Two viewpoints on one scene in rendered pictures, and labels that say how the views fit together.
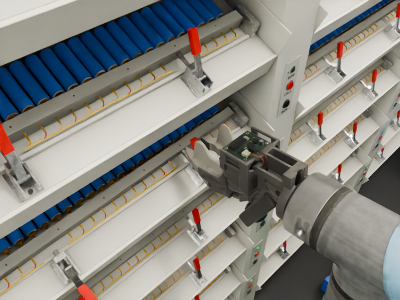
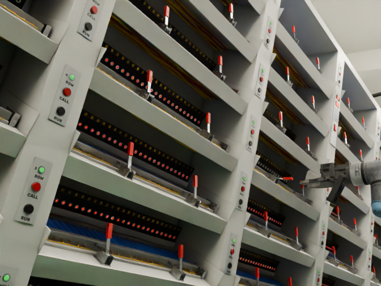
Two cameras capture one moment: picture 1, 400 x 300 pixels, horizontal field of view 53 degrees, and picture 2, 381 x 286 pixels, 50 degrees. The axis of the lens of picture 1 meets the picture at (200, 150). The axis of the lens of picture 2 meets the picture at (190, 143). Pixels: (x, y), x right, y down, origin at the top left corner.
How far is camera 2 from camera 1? 165 cm
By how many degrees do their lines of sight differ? 64
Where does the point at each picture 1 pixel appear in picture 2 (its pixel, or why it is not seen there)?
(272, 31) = (322, 161)
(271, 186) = (341, 172)
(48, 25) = (296, 99)
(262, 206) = (338, 181)
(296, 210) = (354, 165)
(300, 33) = not seen: hidden behind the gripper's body
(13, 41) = (292, 96)
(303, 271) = not seen: outside the picture
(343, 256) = (372, 166)
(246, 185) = (333, 171)
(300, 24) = not seen: hidden behind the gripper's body
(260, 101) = (317, 192)
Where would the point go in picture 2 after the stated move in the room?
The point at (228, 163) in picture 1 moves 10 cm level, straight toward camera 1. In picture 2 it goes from (324, 168) to (333, 162)
